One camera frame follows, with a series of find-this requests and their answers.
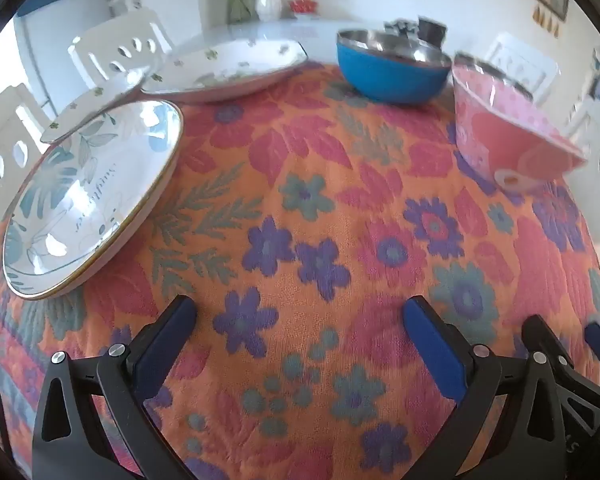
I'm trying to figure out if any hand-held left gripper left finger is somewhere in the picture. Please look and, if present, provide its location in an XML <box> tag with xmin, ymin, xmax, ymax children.
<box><xmin>31</xmin><ymin>295</ymin><xmax>198</xmax><ymax>480</ymax></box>

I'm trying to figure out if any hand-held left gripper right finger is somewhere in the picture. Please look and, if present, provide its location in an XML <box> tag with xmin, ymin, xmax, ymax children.
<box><xmin>402</xmin><ymin>295</ymin><xmax>566</xmax><ymax>480</ymax></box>

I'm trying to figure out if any round leaf print plate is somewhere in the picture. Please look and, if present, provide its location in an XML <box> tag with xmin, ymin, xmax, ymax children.
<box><xmin>2</xmin><ymin>99</ymin><xmax>185</xmax><ymax>301</ymax></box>

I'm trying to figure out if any pale pink dotted bowl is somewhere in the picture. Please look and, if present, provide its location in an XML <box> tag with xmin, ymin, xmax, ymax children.
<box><xmin>452</xmin><ymin>65</ymin><xmax>588</xmax><ymax>193</ymax></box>

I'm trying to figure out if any small clover print plate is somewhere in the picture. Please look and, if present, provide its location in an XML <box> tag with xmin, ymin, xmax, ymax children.
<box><xmin>40</xmin><ymin>66</ymin><xmax>151</xmax><ymax>145</ymax></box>

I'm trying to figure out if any blue steel bowl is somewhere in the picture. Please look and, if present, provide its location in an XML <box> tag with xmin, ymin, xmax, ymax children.
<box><xmin>336</xmin><ymin>29</ymin><xmax>452</xmax><ymax>105</ymax></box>

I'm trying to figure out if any magenta steel bowl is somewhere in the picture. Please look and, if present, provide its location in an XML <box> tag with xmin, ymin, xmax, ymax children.
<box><xmin>454</xmin><ymin>51</ymin><xmax>535</xmax><ymax>100</ymax></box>

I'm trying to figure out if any oval clover print plate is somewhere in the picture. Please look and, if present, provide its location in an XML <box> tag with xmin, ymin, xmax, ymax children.
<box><xmin>140</xmin><ymin>38</ymin><xmax>308</xmax><ymax>105</ymax></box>

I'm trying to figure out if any white cabinet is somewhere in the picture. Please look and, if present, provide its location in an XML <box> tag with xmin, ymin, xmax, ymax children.
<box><xmin>565</xmin><ymin>95</ymin><xmax>600</xmax><ymax>241</ymax></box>

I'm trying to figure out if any floral orange tablecloth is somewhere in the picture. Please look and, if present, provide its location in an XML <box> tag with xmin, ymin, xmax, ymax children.
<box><xmin>0</xmin><ymin>57</ymin><xmax>600</xmax><ymax>480</ymax></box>

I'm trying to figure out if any white cutout chair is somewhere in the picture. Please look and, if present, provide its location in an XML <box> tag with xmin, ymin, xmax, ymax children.
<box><xmin>482</xmin><ymin>31</ymin><xmax>561</xmax><ymax>96</ymax></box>
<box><xmin>0</xmin><ymin>82</ymin><xmax>51</xmax><ymax>241</ymax></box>
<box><xmin>67</xmin><ymin>9</ymin><xmax>176</xmax><ymax>81</ymax></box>

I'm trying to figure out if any black object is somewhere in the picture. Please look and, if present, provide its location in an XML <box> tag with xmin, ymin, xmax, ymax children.
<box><xmin>384</xmin><ymin>16</ymin><xmax>448</xmax><ymax>53</ymax></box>

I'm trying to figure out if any white vase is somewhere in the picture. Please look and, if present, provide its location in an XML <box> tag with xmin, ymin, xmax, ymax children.
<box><xmin>255</xmin><ymin>0</ymin><xmax>283</xmax><ymax>22</ymax></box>

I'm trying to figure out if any red flower ornament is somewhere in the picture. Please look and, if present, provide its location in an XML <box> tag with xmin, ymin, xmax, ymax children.
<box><xmin>289</xmin><ymin>0</ymin><xmax>320</xmax><ymax>21</ymax></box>

